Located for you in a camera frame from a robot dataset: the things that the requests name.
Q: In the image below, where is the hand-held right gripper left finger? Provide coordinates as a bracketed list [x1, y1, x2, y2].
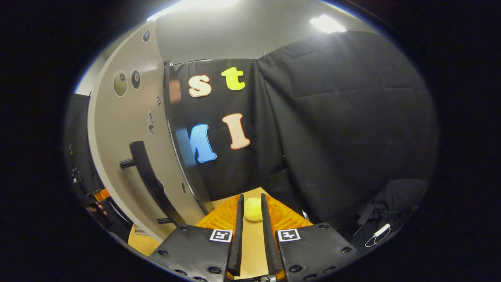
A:
[149, 194, 245, 282]

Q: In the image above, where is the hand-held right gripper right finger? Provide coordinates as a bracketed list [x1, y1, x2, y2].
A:
[261, 193, 360, 282]

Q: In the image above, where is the black cabinet door handle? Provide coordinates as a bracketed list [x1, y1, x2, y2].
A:
[119, 140, 186, 227]

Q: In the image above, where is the pale grey cabinet door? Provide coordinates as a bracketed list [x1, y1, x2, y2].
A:
[87, 22, 208, 241]

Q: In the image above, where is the yellow round sponge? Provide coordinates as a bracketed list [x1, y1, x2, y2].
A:
[244, 197, 263, 222]

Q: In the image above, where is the black backdrop cloth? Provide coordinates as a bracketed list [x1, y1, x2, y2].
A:
[65, 31, 439, 243]

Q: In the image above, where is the long ceiling light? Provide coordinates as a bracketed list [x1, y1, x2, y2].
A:
[147, 0, 239, 22]

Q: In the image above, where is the short ceiling light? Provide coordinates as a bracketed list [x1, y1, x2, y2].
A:
[309, 15, 347, 34]

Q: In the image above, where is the white cable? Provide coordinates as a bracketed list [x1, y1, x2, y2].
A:
[365, 223, 392, 248]

